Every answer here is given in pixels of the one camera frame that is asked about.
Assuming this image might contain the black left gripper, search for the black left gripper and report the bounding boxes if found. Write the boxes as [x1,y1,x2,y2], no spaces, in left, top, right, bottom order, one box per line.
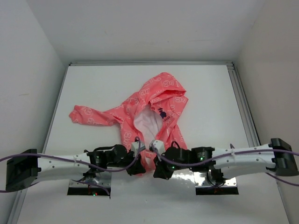
[107,149,146,175]

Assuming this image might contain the pink hooded jacket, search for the pink hooded jacket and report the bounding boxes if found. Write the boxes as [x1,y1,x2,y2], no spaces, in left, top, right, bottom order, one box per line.
[68,71,189,171]

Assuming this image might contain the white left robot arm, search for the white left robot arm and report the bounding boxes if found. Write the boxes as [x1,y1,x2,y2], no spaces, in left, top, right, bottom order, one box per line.
[4,142,145,192]

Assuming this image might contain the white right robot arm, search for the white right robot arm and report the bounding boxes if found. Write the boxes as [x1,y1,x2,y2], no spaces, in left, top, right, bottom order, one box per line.
[150,138,299,186]

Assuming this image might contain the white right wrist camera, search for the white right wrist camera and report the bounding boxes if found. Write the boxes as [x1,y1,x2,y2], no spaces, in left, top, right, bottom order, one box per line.
[149,140,165,154]

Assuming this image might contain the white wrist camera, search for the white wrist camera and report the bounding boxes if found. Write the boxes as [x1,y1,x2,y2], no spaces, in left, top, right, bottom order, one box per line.
[149,140,165,154]
[131,140,143,156]

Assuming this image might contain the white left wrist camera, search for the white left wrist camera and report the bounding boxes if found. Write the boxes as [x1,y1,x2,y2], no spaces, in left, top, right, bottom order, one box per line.
[131,140,143,156]

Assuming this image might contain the shiny metal base plate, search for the shiny metal base plate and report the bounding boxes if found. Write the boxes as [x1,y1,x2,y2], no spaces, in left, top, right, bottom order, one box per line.
[69,169,237,189]

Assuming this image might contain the aluminium table frame rail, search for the aluminium table frame rail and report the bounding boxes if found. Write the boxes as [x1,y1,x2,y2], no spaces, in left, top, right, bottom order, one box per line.
[64,62,259,147]

